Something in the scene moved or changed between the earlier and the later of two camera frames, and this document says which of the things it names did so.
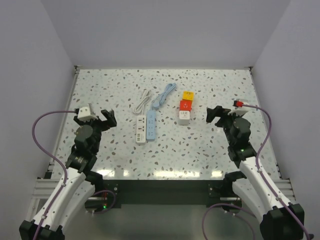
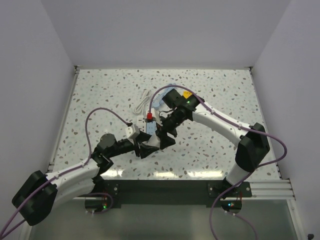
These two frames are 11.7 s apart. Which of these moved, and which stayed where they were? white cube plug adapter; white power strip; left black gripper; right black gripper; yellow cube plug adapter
Moved: white cube plug adapter; right black gripper; left black gripper
Stayed: yellow cube plug adapter; white power strip
